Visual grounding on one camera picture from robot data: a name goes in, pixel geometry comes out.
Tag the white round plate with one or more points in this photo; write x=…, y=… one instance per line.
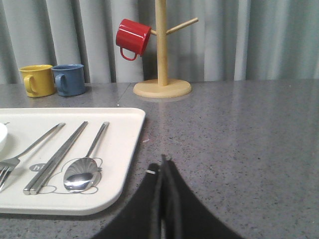
x=3, y=135

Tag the red enamel mug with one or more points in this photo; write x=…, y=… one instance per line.
x=132, y=36

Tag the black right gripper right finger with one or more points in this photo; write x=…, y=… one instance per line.
x=184, y=216

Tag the grey pleated curtain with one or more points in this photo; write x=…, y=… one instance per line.
x=233, y=39

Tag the yellow enamel mug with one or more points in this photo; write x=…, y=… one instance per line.
x=38, y=80

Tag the cream rabbit print tray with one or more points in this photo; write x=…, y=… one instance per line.
x=113, y=154

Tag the silver metal fork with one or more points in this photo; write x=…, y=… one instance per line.
x=8, y=165

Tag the silver metal spoon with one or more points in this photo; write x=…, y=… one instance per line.
x=84, y=172

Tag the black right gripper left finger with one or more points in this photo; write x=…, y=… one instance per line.
x=134, y=220

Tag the blue enamel mug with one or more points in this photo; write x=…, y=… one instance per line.
x=69, y=79

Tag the wooden mug tree stand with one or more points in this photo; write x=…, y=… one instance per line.
x=163, y=86

